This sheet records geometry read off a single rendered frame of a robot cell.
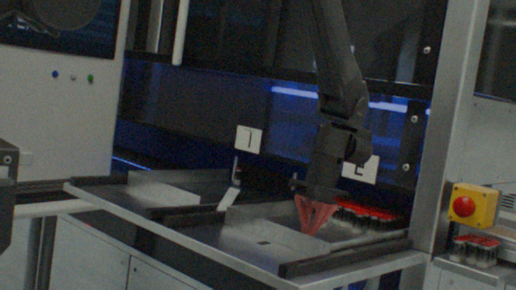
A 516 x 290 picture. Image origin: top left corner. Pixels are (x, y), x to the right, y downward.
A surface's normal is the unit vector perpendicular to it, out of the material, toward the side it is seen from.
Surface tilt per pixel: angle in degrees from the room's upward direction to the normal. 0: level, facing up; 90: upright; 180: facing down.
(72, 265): 90
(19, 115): 90
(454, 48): 90
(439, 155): 90
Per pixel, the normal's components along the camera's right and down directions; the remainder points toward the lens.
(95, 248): -0.67, -0.02
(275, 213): 0.73, 0.18
